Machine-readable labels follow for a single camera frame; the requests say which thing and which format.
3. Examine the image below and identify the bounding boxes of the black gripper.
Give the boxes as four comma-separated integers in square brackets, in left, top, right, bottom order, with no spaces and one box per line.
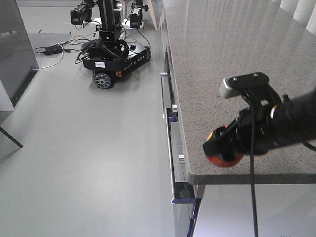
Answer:
[202,105,282,162]

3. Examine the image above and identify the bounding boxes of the red yellow apple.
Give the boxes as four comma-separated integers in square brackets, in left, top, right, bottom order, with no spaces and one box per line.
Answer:
[202,131,244,168]

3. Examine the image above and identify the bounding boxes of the black left robot arm background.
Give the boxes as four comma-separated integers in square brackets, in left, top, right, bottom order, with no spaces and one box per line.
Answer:
[70,0,95,26]

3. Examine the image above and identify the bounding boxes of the black wheeled mobile robot base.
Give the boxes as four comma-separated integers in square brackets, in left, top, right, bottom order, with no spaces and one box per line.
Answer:
[78,39,151,89]

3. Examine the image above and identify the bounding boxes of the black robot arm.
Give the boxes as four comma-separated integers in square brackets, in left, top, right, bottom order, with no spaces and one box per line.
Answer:
[202,85,316,166]

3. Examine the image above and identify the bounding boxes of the grey speckled kitchen counter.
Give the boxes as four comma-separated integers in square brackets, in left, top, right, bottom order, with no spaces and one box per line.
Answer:
[164,0,316,185]

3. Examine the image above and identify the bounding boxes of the wooden easel legs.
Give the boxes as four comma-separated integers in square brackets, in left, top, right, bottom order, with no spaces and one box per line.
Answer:
[122,0,165,32]

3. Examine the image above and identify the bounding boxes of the black robot mast column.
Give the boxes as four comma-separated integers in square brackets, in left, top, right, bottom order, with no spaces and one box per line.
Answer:
[97,0,117,42]

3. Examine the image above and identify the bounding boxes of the black power adapter brick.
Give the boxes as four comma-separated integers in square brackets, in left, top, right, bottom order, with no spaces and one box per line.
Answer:
[44,44,63,55]

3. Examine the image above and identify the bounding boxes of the black thin chair leg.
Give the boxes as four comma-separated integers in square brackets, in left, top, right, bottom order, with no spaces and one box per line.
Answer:
[0,127,23,148]

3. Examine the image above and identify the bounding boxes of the dark grey cabinet panel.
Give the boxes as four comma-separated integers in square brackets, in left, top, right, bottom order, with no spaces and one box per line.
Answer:
[0,0,38,106]

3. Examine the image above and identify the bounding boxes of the silver lower drawer handle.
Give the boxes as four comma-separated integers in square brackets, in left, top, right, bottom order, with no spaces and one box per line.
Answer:
[171,104,185,164]

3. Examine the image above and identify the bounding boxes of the silver drawer handle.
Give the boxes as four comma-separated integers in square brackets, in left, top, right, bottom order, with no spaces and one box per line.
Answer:
[160,72,167,119]
[171,104,185,164]

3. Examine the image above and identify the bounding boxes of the black camera cable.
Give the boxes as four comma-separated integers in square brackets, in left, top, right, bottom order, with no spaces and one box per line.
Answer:
[249,103,259,237]

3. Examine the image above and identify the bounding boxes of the silver upper drawer handle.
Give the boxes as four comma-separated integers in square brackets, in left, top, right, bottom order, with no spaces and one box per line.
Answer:
[160,72,167,119]

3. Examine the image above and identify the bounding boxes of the white floor cable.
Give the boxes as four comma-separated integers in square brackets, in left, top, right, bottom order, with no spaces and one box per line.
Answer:
[38,45,65,70]

